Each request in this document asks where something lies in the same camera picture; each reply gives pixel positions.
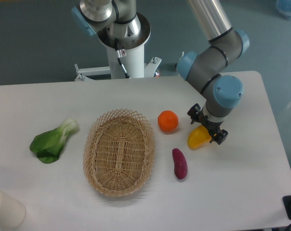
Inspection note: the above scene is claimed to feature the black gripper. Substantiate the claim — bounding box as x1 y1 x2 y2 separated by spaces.
187 103 228 145

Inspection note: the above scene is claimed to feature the yellow mango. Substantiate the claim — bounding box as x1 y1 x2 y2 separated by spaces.
187 125 212 150

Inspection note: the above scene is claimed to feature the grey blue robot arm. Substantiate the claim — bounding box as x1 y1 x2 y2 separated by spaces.
71 0 249 144

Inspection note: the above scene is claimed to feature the orange tangerine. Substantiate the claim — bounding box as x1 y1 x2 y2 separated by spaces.
158 110 179 132

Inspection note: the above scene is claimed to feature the purple sweet potato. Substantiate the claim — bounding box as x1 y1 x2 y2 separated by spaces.
172 148 188 180

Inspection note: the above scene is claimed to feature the woven wicker basket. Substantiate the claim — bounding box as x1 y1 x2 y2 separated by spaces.
83 109 155 197

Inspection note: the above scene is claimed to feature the blue object top right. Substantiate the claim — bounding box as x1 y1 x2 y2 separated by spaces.
276 0 291 20

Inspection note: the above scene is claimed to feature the green bok choy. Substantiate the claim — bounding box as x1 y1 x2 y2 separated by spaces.
29 118 79 164

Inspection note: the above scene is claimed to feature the white cylindrical roll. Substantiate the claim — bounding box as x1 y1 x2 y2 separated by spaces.
0 190 26 229

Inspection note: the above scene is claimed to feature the white mount bracket frame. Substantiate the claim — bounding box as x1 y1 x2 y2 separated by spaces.
74 56 162 81

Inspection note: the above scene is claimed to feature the black cable on pedestal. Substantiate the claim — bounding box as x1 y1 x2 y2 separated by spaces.
114 38 131 79

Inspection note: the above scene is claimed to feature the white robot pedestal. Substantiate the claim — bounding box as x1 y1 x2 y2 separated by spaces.
98 13 151 79

